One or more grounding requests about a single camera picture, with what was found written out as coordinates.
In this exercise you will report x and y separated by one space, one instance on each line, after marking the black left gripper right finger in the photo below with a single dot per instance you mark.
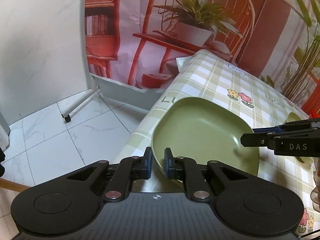
190 173

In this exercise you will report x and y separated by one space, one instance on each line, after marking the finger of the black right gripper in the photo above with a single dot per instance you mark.
275 129
261 139

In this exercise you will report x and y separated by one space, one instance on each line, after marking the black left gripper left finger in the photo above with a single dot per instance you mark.
124 174

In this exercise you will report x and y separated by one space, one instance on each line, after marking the green square plate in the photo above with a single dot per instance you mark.
201 130

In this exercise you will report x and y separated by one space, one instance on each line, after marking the white backdrop stand leg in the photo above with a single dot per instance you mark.
66 114

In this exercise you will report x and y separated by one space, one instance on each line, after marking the green checkered bunny tablecloth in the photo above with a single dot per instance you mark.
207 76

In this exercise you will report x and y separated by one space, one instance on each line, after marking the printed room scene backdrop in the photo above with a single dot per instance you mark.
137 43

